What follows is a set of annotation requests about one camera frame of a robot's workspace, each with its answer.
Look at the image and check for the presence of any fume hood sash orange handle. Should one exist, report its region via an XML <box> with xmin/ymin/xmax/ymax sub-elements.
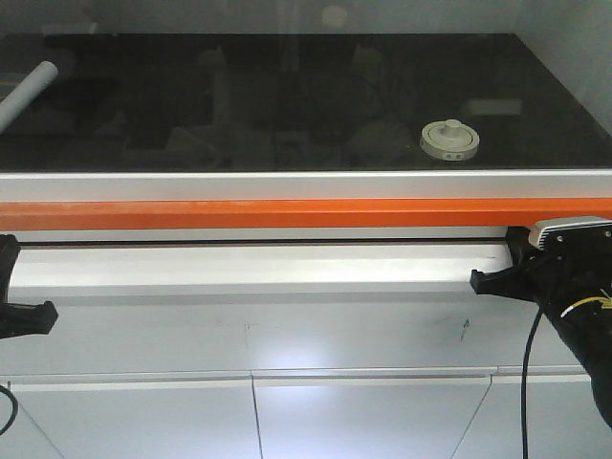
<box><xmin>1</xmin><ymin>169</ymin><xmax>611</xmax><ymax>243</ymax></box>

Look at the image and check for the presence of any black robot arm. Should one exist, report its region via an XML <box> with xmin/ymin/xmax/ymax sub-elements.
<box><xmin>470</xmin><ymin>223</ymin><xmax>611</xmax><ymax>424</ymax></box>

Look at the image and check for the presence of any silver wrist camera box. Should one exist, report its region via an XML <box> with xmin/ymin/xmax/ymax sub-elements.
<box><xmin>528</xmin><ymin>216</ymin><xmax>611</xmax><ymax>250</ymax></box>

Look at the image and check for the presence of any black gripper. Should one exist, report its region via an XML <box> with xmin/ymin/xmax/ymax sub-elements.
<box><xmin>470</xmin><ymin>227</ymin><xmax>611</xmax><ymax>325</ymax></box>

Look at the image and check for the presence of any rolled white paper poster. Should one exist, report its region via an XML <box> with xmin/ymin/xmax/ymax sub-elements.
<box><xmin>1</xmin><ymin>61</ymin><xmax>58</xmax><ymax>132</ymax></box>

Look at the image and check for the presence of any white base cabinet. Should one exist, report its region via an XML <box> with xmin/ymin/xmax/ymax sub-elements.
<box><xmin>1</xmin><ymin>239</ymin><xmax>611</xmax><ymax>458</ymax></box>

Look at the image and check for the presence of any glass jar with white lid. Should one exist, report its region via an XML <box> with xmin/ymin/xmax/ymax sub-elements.
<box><xmin>420</xmin><ymin>120</ymin><xmax>480</xmax><ymax>162</ymax></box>

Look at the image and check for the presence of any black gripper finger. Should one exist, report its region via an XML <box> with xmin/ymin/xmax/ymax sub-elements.
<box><xmin>0</xmin><ymin>234</ymin><xmax>20</xmax><ymax>303</ymax></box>
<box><xmin>1</xmin><ymin>301</ymin><xmax>58</xmax><ymax>339</ymax></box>

